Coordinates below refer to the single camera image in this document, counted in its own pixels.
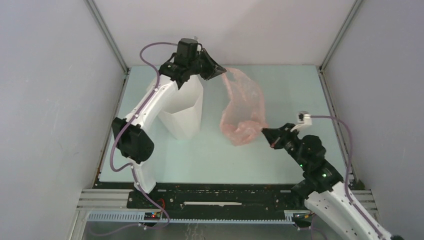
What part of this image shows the aluminium frame rail left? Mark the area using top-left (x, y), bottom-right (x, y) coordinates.
top-left (84, 0), bottom-right (130, 75)

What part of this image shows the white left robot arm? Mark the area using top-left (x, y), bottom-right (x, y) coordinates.
top-left (109, 38), bottom-right (227, 208)

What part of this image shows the aluminium frame rail right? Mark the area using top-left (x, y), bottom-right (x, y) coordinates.
top-left (319, 0), bottom-right (365, 72)

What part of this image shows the pink plastic trash bag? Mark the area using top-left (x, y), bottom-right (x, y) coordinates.
top-left (219, 67), bottom-right (269, 147)

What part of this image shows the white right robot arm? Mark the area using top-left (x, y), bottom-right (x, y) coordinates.
top-left (261, 123), bottom-right (402, 240)

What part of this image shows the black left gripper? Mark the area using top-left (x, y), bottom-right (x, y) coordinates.
top-left (188, 48), bottom-right (227, 81)

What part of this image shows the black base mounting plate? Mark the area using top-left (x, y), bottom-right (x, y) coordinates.
top-left (96, 182), bottom-right (306, 219)

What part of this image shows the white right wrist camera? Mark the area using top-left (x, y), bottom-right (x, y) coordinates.
top-left (290, 111), bottom-right (312, 132)

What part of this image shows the aluminium frame rail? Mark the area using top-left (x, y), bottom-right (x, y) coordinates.
top-left (84, 0), bottom-right (130, 75)
top-left (319, 0), bottom-right (365, 72)

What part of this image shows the white faceted trash bin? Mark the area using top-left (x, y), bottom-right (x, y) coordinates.
top-left (158, 75), bottom-right (204, 140)

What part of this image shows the light blue cable duct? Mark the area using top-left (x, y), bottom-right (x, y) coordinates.
top-left (86, 210), bottom-right (294, 225)

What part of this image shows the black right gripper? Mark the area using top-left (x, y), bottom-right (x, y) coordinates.
top-left (260, 122), bottom-right (308, 169)

